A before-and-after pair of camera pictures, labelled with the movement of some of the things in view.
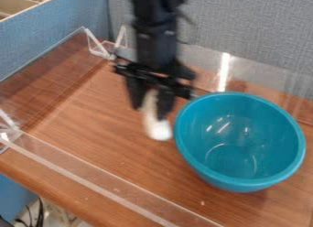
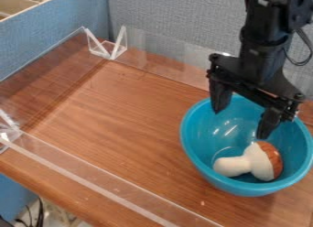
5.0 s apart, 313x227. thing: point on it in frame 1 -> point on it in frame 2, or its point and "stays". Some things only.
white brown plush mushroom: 160,128 -> 261,161
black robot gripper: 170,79 -> 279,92
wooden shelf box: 17,3 stays
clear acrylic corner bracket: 105,48 stays
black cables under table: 39,220 stays
